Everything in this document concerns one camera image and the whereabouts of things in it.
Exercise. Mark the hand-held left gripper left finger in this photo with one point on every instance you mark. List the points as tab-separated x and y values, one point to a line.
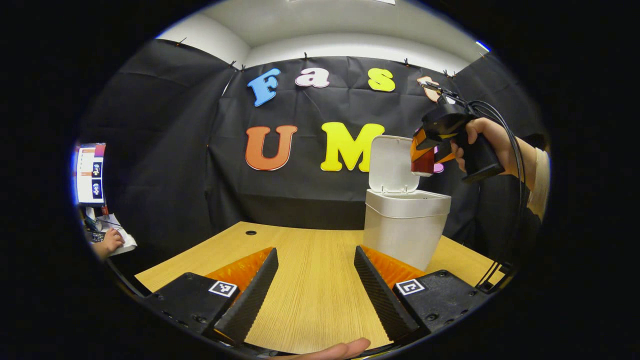
255	295

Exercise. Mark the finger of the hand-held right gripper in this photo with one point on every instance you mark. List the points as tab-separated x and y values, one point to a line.
445	156
418	140

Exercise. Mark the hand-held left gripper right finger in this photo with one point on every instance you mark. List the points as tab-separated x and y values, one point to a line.
380	295

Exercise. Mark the white desktop garbage bin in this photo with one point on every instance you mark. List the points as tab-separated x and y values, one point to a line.
400	235

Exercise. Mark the wooden desktop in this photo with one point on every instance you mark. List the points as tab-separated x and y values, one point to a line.
310	260

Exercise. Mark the ceiling light panel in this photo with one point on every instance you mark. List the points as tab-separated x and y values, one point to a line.
482	46

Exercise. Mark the white papers on side desk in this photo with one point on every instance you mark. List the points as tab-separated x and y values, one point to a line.
129	245

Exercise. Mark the black backdrop cloth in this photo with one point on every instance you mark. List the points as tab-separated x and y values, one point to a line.
165	150

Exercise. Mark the computer monitor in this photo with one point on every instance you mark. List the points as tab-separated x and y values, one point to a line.
90	175

